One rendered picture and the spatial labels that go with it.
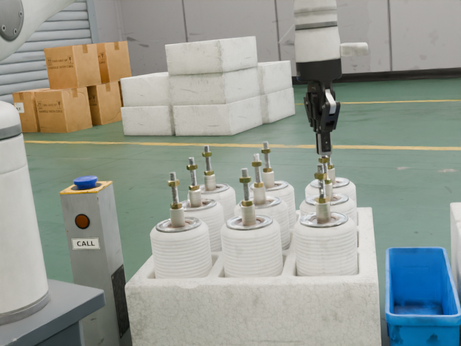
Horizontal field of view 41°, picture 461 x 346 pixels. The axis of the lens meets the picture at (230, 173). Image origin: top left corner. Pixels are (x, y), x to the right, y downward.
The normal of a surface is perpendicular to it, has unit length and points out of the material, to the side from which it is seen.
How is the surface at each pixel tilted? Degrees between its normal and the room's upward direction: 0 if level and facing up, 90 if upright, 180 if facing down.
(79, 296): 0
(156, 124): 90
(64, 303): 0
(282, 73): 90
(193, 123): 90
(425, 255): 88
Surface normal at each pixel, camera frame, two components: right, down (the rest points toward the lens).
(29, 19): 0.99, 0.07
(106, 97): 0.84, 0.04
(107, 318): -0.19, 0.22
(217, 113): -0.50, 0.23
